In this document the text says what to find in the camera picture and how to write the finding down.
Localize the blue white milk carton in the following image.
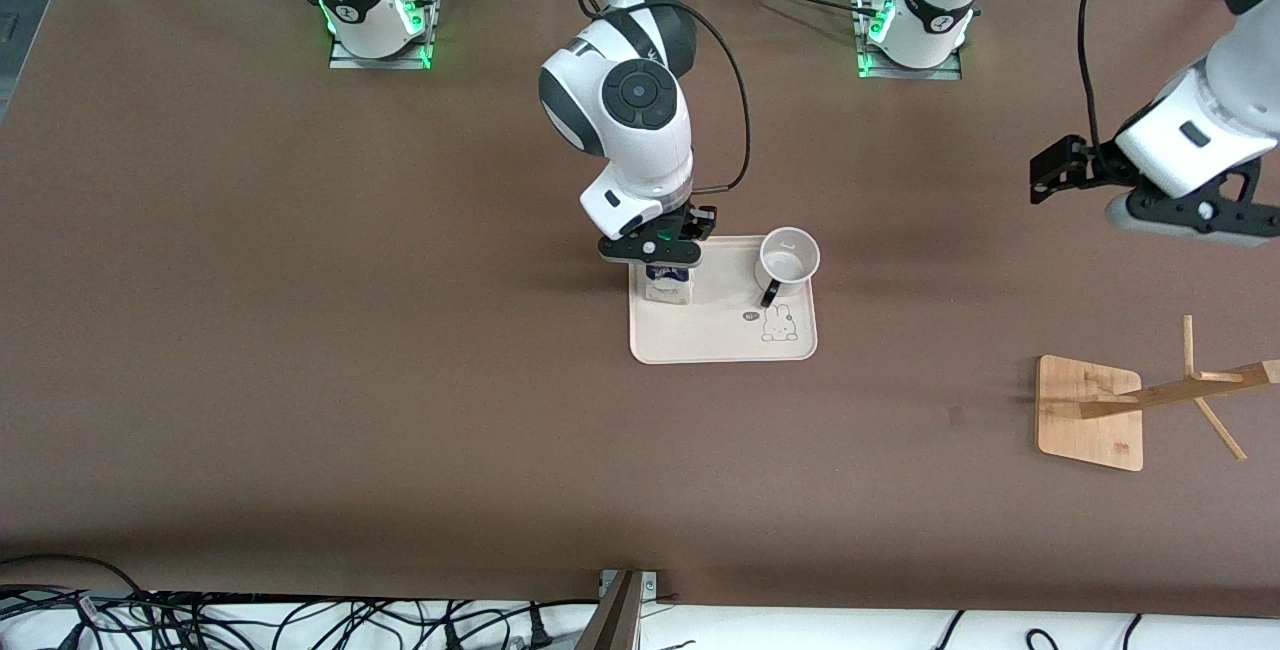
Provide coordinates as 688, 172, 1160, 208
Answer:
645, 220, 693, 306

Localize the white smiley face cup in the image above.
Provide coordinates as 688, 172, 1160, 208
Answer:
755, 227, 822, 309

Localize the beige rabbit print tray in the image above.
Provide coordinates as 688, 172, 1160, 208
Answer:
628, 235, 819, 366

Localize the wooden mug stand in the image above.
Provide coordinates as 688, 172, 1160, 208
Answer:
1035, 315, 1280, 473

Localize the brown table cover mat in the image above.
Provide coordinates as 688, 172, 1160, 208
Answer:
0, 0, 1280, 621

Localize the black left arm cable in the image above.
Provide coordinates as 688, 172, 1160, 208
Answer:
1077, 0, 1121, 159

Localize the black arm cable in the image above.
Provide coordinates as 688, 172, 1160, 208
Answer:
1077, 0, 1121, 159
655, 0, 752, 196

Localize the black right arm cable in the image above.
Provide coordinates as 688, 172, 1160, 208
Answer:
655, 0, 752, 196

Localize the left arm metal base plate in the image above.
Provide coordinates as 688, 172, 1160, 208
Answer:
855, 0, 964, 82

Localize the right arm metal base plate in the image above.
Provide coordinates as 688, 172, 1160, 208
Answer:
328, 0, 434, 70

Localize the grey metal camera post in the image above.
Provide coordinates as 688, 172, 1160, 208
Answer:
575, 568, 661, 650

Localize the black looping floor cable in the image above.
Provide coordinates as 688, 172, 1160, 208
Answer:
0, 553, 156, 631

